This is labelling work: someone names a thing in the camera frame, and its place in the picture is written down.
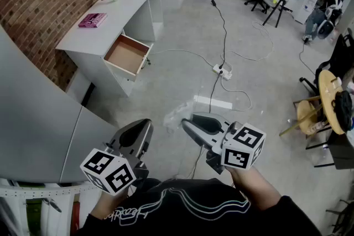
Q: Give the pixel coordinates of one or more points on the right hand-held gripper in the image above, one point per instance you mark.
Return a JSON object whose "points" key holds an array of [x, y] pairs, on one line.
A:
{"points": [[238, 157]]}

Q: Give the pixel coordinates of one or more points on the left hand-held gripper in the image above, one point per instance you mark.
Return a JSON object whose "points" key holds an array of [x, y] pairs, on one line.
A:
{"points": [[108, 171]]}

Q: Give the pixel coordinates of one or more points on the clear plastic bag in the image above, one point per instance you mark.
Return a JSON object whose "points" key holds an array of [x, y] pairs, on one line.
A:
{"points": [[174, 118]]}

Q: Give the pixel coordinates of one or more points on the white drawer with brown inside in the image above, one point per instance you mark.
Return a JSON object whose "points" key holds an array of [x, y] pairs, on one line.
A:
{"points": [[125, 55]]}

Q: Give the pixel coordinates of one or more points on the person's left forearm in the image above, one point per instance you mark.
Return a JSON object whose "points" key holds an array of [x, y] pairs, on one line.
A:
{"points": [[108, 204]]}

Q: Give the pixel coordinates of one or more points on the person's right forearm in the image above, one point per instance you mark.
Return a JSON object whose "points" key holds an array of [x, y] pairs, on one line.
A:
{"points": [[257, 190]]}

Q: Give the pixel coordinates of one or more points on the white floor tape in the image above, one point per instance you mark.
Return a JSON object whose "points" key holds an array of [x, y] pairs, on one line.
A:
{"points": [[213, 102]]}

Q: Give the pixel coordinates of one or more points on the white power strip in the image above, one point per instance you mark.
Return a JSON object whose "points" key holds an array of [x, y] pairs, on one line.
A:
{"points": [[222, 72]]}

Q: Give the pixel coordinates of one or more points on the person's black shirt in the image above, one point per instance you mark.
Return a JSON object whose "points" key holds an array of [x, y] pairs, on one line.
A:
{"points": [[193, 212]]}

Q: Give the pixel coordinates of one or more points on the gray table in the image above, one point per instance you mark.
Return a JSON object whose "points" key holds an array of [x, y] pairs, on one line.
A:
{"points": [[33, 107]]}

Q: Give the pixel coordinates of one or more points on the wooden stool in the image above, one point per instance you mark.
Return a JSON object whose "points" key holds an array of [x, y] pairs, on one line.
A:
{"points": [[305, 113]]}

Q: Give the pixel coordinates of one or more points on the white perforated rack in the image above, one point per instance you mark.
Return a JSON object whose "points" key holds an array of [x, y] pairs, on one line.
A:
{"points": [[41, 190]]}

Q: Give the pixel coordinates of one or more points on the pink book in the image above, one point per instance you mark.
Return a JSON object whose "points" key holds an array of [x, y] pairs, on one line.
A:
{"points": [[92, 20]]}

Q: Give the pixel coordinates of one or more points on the white desk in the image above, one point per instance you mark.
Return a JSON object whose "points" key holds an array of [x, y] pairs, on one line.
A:
{"points": [[127, 8]]}

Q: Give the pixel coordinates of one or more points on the round wooden table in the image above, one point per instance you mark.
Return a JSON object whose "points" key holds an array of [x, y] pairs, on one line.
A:
{"points": [[327, 91]]}

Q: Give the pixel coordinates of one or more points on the black bag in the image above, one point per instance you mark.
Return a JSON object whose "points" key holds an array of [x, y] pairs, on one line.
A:
{"points": [[343, 110]]}

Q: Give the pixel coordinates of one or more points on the black mesh chair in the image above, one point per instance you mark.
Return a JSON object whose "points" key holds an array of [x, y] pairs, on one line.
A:
{"points": [[343, 58]]}

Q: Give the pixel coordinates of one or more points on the black metal frame chair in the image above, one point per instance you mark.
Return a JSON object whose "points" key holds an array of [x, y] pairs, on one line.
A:
{"points": [[340, 152]]}

